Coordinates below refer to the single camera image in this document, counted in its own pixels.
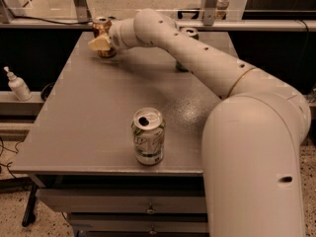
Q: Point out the orange soda can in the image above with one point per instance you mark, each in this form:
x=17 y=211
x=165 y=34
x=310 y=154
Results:
x=101 y=25

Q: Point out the grey table with drawers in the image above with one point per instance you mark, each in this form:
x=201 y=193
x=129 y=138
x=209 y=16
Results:
x=81 y=139

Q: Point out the metal bracket post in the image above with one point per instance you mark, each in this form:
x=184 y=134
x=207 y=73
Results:
x=82 y=11
x=209 y=8

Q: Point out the grey drawer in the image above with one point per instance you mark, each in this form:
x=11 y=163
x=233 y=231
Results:
x=123 y=201
x=137 y=222

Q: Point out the black table leg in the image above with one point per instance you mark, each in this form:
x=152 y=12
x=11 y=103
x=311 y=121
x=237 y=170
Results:
x=29 y=215

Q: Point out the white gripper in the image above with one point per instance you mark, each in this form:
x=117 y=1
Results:
x=116 y=37

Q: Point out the right metal bracket post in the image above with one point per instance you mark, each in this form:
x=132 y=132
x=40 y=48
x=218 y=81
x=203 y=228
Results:
x=209 y=8

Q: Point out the white green 7up can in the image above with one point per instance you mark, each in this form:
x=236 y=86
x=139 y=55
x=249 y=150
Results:
x=148 y=131

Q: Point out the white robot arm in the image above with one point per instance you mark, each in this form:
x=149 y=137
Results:
x=251 y=139

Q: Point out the left metal bracket post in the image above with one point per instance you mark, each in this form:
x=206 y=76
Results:
x=82 y=11

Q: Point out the lower grey drawer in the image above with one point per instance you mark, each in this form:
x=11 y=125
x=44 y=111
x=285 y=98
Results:
x=137 y=222

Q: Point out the upper grey drawer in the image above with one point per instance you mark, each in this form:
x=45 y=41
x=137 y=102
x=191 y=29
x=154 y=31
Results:
x=123 y=201

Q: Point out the white pump bottle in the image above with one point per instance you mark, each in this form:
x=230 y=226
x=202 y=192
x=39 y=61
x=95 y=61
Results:
x=18 y=86

